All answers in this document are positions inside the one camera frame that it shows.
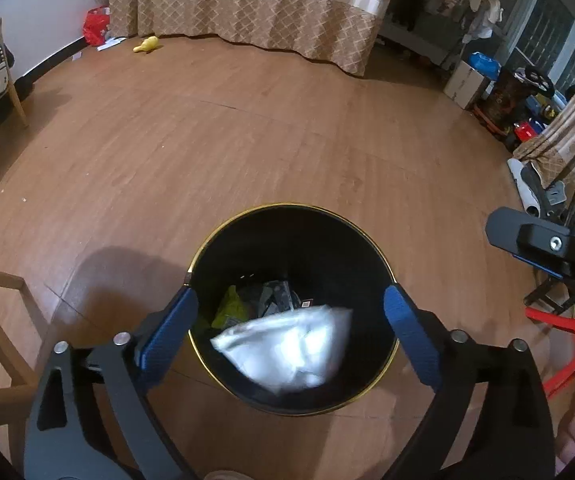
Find cardboard box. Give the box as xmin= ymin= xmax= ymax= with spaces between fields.
xmin=443 ymin=60 xmax=488 ymax=110

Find red plastic bag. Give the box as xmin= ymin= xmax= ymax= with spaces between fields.
xmin=83 ymin=6 xmax=111 ymax=47

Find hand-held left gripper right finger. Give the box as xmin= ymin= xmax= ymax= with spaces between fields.
xmin=383 ymin=282 xmax=558 ymax=480

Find black toy steering wheel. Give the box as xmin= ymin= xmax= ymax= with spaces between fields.
xmin=522 ymin=65 xmax=553 ymax=96

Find beige patterned curtain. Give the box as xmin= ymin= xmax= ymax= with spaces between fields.
xmin=106 ymin=0 xmax=408 ymax=78

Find hanging clothes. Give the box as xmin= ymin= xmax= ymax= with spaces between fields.
xmin=437 ymin=0 xmax=503 ymax=41

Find white plastic bag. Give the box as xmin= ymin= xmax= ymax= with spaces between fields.
xmin=210 ymin=304 xmax=354 ymax=395

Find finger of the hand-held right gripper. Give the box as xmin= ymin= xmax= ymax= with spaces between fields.
xmin=485 ymin=206 xmax=575 ymax=291

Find white shoe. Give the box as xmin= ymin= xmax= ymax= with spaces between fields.
xmin=506 ymin=157 xmax=541 ymax=216

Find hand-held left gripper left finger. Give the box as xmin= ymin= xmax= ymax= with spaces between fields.
xmin=23 ymin=286 xmax=200 ymax=480

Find black trash bin gold rim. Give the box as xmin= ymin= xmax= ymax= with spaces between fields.
xmin=186 ymin=203 xmax=401 ymax=417

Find yellow-green snack bag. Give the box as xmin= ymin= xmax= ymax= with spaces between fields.
xmin=212 ymin=285 xmax=248 ymax=328

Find red blue toy car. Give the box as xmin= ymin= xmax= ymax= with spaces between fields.
xmin=512 ymin=95 xmax=568 ymax=143

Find black stool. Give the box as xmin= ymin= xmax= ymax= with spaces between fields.
xmin=524 ymin=272 xmax=575 ymax=318

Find blue bag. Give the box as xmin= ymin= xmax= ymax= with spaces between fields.
xmin=467 ymin=51 xmax=501 ymax=81

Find grey shoe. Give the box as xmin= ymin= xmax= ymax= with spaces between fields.
xmin=525 ymin=165 xmax=568 ymax=206

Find silver foil wrapper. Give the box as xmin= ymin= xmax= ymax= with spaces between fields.
xmin=247 ymin=280 xmax=298 ymax=316

